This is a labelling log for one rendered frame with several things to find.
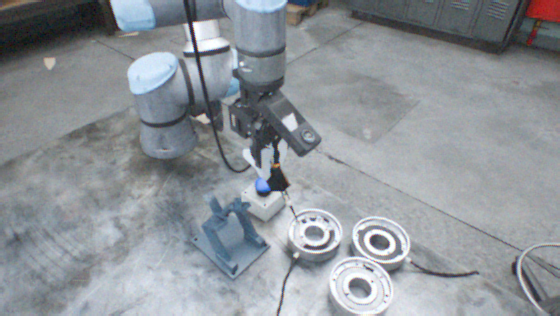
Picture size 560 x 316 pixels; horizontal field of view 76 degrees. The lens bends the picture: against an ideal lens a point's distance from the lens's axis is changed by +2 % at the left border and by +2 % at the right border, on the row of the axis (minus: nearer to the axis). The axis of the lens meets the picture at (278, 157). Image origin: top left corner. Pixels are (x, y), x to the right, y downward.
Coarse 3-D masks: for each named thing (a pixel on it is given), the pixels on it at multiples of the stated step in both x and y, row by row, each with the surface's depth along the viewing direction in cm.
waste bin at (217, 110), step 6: (204, 102) 191; (210, 102) 189; (216, 102) 184; (186, 108) 192; (192, 108) 193; (198, 108) 194; (204, 108) 193; (216, 108) 185; (222, 108) 179; (192, 114) 195; (198, 114) 196; (216, 114) 188; (222, 114) 179; (216, 120) 172; (222, 120) 179; (216, 126) 175; (222, 126) 182
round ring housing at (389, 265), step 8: (360, 224) 70; (368, 224) 71; (376, 224) 71; (384, 224) 71; (392, 224) 70; (368, 232) 69; (376, 232) 69; (384, 232) 69; (400, 232) 69; (352, 240) 67; (368, 240) 68; (376, 240) 71; (384, 240) 69; (392, 240) 68; (408, 240) 67; (352, 248) 68; (360, 248) 65; (392, 248) 67; (408, 248) 65; (360, 256) 65; (368, 256) 64; (400, 256) 65; (384, 264) 63; (392, 264) 63; (400, 264) 65
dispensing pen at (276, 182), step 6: (270, 162) 67; (270, 168) 66; (276, 168) 65; (276, 174) 65; (282, 174) 66; (270, 180) 67; (276, 180) 66; (282, 180) 66; (270, 186) 68; (276, 186) 67; (282, 186) 66; (288, 186) 67; (282, 192) 68; (288, 198) 68; (288, 204) 69
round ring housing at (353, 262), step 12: (348, 264) 64; (360, 264) 64; (372, 264) 63; (336, 276) 62; (348, 276) 62; (360, 276) 62; (384, 276) 62; (372, 288) 60; (384, 288) 60; (336, 300) 58; (360, 300) 59; (372, 300) 59; (384, 300) 59; (348, 312) 57; (360, 312) 57; (372, 312) 57; (384, 312) 58
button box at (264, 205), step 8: (248, 192) 75; (256, 192) 75; (264, 192) 75; (272, 192) 75; (248, 200) 75; (256, 200) 74; (264, 200) 74; (272, 200) 74; (280, 200) 76; (248, 208) 76; (256, 208) 74; (264, 208) 72; (272, 208) 74; (280, 208) 77; (264, 216) 74
